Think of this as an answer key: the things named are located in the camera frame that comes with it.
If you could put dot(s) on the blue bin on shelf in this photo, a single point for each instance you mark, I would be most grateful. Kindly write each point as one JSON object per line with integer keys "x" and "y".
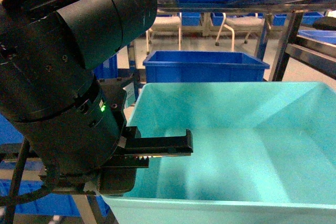
{"x": 203, "y": 66}

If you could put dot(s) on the turquoise plastic bin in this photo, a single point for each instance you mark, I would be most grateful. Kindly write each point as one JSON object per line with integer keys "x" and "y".
{"x": 263, "y": 152}

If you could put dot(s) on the white office chair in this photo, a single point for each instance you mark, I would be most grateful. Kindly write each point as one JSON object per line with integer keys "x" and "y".
{"x": 165, "y": 23}

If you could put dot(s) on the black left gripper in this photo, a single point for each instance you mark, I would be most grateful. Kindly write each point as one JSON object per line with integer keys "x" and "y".
{"x": 92, "y": 151}

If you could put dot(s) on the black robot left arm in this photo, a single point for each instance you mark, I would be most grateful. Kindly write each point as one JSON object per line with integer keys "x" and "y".
{"x": 49, "y": 93}

